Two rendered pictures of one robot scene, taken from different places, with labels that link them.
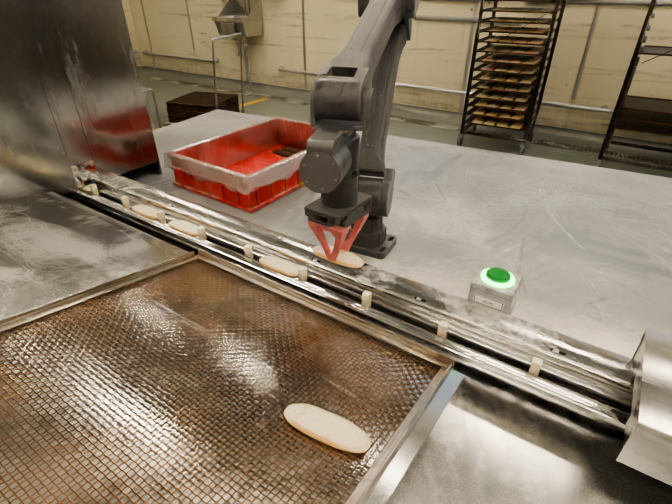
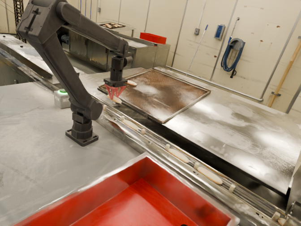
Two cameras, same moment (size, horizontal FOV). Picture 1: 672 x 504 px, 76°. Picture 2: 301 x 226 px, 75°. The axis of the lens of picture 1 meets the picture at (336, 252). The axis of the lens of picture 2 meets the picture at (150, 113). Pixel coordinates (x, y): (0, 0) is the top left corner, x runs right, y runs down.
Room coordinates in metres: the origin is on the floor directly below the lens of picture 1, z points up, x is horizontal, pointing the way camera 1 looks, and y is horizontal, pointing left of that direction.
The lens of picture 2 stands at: (1.51, 0.22, 1.32)
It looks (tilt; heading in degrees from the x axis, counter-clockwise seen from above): 25 degrees down; 182
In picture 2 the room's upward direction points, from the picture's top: 12 degrees clockwise
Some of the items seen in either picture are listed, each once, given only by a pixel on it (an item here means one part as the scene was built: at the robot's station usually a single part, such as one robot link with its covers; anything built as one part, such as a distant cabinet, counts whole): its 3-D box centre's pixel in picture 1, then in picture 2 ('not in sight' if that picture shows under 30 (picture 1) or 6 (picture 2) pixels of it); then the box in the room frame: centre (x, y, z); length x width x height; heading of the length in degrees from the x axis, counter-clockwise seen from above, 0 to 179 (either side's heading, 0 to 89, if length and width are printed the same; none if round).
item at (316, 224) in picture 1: (336, 232); (115, 89); (0.61, 0.00, 0.98); 0.07 x 0.07 x 0.09; 56
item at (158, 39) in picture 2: not in sight; (152, 37); (-3.20, -0.22, 0.94); 0.51 x 0.36 x 0.13; 60
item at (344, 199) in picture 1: (339, 190); (116, 75); (0.61, 0.00, 1.05); 0.10 x 0.07 x 0.07; 146
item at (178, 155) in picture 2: (184, 226); (178, 154); (0.85, 0.34, 0.86); 0.10 x 0.04 x 0.01; 56
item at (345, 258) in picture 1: (337, 254); (114, 97); (0.61, 0.00, 0.93); 0.10 x 0.04 x 0.01; 56
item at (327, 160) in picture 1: (335, 136); (122, 54); (0.58, 0.00, 1.14); 0.11 x 0.09 x 0.12; 164
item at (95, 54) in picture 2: not in sight; (109, 46); (-3.42, -1.28, 0.51); 3.00 x 1.26 x 1.03; 56
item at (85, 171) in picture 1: (85, 173); (290, 213); (1.06, 0.66, 0.90); 0.06 x 0.01 x 0.06; 146
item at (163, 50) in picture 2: not in sight; (148, 60); (-3.20, -0.22, 0.44); 0.70 x 0.55 x 0.87; 56
